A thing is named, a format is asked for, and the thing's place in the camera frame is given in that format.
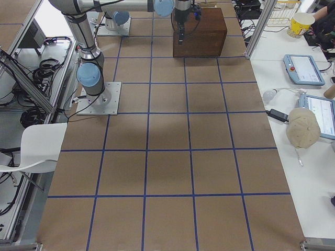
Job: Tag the dark wooden drawer cabinet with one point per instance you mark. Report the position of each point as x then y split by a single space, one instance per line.
204 38

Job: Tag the white light bulb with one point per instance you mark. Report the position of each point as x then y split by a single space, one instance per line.
269 95

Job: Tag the yellow paper cup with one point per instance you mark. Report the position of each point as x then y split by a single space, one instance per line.
300 23

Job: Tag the upper blue teach pendant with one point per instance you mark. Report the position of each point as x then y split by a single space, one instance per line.
302 70

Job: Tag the blue teach pendant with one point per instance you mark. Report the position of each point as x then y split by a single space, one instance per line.
302 70
323 108

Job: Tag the black power adapter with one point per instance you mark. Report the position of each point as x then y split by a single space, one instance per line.
280 116

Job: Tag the grey control box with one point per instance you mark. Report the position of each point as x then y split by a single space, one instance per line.
34 38

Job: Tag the beige baseball cap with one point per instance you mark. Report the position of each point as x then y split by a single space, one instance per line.
303 129

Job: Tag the cardboard tube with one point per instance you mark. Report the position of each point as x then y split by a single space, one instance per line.
330 92

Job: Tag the lower blue teach pendant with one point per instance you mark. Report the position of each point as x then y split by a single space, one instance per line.
323 108

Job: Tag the white plastic chair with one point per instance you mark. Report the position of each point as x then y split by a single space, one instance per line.
40 148

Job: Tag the aluminium frame post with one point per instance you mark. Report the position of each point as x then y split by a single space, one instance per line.
262 21

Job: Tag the yellow wire basket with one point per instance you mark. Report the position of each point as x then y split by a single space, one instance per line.
283 12

